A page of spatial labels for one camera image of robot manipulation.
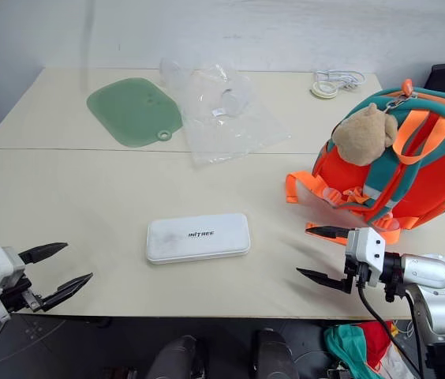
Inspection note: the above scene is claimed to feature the green cutting board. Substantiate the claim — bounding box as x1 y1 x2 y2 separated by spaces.
85 77 185 149

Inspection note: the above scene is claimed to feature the clear plastic cup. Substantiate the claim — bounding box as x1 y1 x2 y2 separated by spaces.
219 88 249 116
159 56 193 88

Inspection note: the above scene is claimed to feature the white coiled cable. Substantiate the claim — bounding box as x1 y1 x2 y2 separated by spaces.
314 69 366 92

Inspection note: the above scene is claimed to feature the green red and white cloth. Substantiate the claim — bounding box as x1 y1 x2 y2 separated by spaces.
322 321 405 379

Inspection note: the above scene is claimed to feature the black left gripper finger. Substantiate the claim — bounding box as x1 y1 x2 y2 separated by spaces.
42 272 95 313
18 242 69 265

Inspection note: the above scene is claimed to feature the clear plastic bag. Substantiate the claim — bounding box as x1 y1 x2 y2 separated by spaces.
180 65 292 167

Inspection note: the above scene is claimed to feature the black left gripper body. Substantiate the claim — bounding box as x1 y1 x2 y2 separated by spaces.
0 275 47 315

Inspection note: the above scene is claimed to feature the dark rounded shape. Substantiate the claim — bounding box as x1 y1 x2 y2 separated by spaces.
146 334 208 379
252 328 300 379

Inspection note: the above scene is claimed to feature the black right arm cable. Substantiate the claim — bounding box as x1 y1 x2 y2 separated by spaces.
357 283 425 379

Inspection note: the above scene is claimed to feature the white rectangular case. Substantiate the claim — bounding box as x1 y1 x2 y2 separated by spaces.
145 212 252 266

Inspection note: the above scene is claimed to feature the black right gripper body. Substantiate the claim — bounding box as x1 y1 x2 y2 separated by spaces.
342 256 370 295

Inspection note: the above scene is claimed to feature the orange and teal backpack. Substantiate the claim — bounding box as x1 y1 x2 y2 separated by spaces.
284 78 445 245

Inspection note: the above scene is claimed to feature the tan plush bear toy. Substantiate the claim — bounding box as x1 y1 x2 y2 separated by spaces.
331 103 398 165

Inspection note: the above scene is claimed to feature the pale tape roll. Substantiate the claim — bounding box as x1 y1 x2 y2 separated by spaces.
310 81 339 99

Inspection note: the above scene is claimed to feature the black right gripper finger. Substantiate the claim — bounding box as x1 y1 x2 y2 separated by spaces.
295 267 353 295
305 225 350 247

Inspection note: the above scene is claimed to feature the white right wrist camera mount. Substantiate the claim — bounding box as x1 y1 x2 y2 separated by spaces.
343 227 387 288

